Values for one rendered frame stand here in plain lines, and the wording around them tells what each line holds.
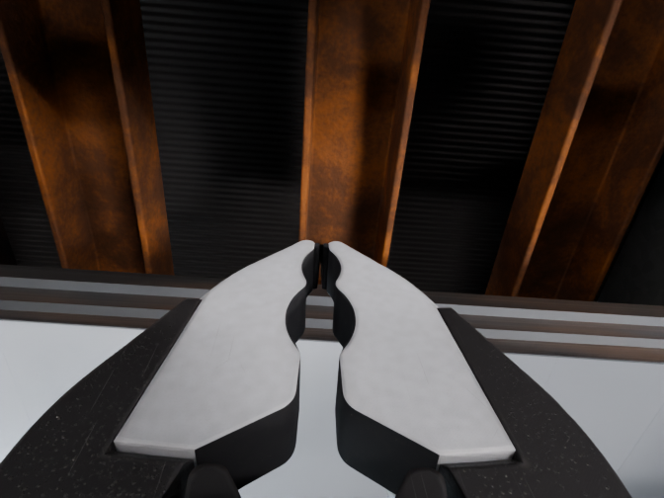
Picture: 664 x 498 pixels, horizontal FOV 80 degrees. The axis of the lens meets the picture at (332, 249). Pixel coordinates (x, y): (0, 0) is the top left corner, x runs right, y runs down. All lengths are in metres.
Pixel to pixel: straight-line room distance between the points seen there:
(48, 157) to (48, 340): 0.17
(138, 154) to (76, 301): 0.14
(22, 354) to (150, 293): 0.08
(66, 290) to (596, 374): 0.32
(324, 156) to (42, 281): 0.23
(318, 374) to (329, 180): 0.19
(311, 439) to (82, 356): 0.15
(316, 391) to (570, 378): 0.15
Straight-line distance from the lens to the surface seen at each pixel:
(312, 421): 0.28
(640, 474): 0.40
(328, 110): 0.36
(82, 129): 0.42
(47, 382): 0.31
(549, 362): 0.28
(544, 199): 0.37
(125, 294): 0.28
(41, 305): 0.29
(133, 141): 0.35
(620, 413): 0.33
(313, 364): 0.25
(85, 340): 0.27
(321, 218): 0.38
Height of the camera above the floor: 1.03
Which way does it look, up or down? 62 degrees down
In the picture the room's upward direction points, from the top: 180 degrees clockwise
